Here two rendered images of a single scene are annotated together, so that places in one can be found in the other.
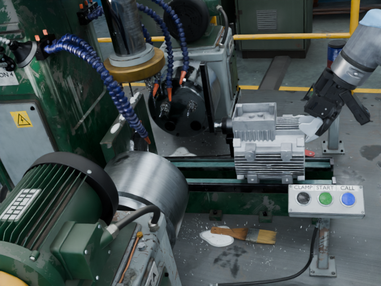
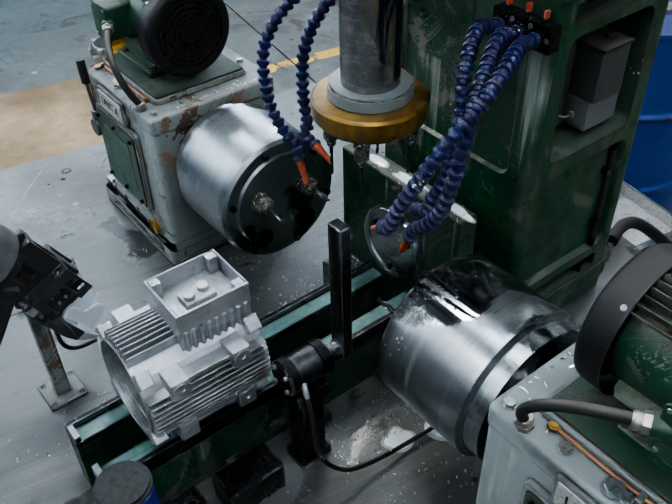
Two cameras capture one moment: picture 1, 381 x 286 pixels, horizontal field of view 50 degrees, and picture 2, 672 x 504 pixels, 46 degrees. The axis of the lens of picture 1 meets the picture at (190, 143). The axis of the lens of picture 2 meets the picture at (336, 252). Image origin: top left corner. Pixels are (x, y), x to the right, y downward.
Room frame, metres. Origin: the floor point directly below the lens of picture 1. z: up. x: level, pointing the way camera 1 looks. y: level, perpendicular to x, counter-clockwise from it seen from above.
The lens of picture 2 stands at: (1.68, -0.78, 1.91)
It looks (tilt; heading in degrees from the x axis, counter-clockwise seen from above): 40 degrees down; 125
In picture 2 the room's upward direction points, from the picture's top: 2 degrees counter-clockwise
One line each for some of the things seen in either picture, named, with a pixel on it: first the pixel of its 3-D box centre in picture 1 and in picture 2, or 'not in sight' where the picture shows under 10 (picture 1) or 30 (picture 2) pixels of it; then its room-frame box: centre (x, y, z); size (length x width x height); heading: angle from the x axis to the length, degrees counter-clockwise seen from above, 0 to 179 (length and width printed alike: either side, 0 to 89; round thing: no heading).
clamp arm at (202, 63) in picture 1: (208, 98); (340, 293); (1.19, -0.09, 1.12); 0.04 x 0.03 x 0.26; 72
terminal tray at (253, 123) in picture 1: (255, 122); (198, 299); (1.02, -0.20, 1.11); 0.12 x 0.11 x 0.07; 72
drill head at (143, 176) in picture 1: (130, 222); (239, 166); (0.77, 0.19, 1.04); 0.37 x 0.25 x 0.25; 162
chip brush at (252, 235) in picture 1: (242, 234); not in sight; (0.88, -0.11, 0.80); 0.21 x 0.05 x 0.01; 66
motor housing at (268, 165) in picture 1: (270, 147); (184, 355); (1.00, -0.24, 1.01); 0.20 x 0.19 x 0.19; 72
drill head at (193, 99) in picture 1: (187, 93); (494, 367); (1.42, -0.02, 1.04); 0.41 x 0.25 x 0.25; 162
